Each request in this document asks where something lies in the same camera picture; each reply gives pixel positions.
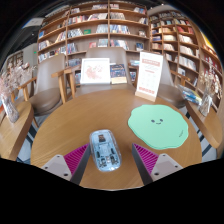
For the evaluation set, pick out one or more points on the round wooden side table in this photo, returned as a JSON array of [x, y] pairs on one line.
[[208, 126], [13, 133]]

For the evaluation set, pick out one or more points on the dark-covered book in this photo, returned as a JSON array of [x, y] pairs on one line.
[[118, 74]]

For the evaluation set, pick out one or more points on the transparent computer mouse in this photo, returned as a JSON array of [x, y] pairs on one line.
[[105, 150]]

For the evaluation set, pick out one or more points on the curved wooden bookshelf unit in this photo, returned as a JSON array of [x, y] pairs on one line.
[[180, 43]]

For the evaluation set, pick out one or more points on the distant wooden bookshelf unit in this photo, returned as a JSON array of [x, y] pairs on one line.
[[15, 58]]

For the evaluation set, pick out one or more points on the white sign on wooden stand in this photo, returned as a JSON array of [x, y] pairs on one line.
[[149, 75]]

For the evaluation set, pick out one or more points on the white framed floral picture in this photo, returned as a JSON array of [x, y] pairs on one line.
[[95, 70]]

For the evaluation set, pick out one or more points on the green wavy-edged mouse pad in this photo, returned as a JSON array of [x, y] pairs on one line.
[[156, 128]]

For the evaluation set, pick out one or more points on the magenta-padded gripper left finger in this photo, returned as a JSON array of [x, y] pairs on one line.
[[76, 159]]

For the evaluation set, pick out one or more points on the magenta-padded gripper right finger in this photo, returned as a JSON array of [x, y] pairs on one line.
[[146, 159]]

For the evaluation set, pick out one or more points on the wide wooden bookshelf unit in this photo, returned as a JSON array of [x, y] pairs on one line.
[[93, 30]]

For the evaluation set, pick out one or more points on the glass vase with pink flowers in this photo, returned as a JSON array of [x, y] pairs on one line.
[[10, 111]]

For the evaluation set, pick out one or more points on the stack of colourful books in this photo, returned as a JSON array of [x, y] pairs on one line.
[[190, 95]]

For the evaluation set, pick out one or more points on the glass vase with dried flowers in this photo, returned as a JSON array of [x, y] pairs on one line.
[[205, 105]]

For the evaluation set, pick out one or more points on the stack of light blue books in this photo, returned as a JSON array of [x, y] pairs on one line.
[[134, 63]]

